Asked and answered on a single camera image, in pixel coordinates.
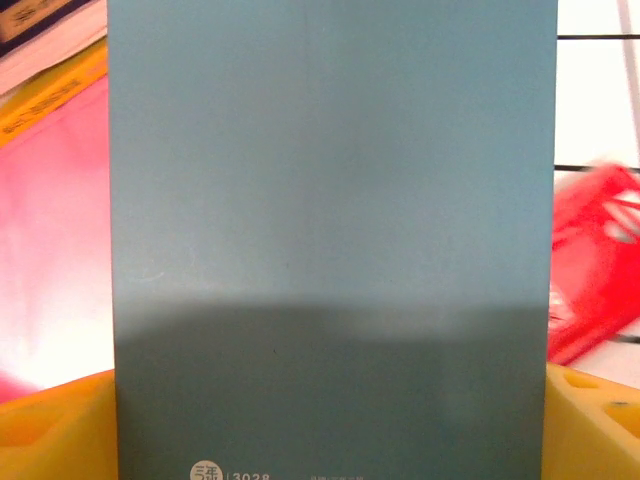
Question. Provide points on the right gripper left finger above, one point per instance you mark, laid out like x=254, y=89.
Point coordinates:
x=55, y=435

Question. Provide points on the pink student backpack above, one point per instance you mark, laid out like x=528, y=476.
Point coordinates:
x=50, y=250

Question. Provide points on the red packet with white print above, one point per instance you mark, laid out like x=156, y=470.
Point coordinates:
x=590, y=250

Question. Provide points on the teal notebook with white print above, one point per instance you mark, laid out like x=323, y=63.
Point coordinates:
x=325, y=200

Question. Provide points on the yellow book with blue picture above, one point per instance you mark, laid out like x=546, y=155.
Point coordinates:
x=45, y=100

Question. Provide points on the navy book with gold label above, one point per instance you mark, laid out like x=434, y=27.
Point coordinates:
x=50, y=45

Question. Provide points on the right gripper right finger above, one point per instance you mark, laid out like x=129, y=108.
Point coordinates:
x=595, y=435

